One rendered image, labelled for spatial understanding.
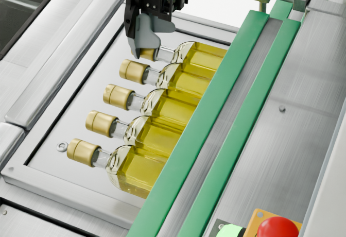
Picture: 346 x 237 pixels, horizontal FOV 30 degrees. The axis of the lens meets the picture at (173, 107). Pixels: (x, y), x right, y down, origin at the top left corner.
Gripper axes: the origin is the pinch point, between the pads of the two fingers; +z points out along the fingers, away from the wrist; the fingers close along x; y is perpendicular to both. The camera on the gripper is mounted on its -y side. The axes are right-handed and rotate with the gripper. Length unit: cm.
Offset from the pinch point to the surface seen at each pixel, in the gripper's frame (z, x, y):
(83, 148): 4.8, -23.3, 2.5
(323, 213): -37, -62, 41
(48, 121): 15.4, -9.8, -13.5
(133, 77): 1.3, -7.5, 2.8
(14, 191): 22.0, -22.5, -12.4
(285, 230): -15, -43, 37
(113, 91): 1.6, -12.3, 1.7
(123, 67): 0.3, -7.1, 0.7
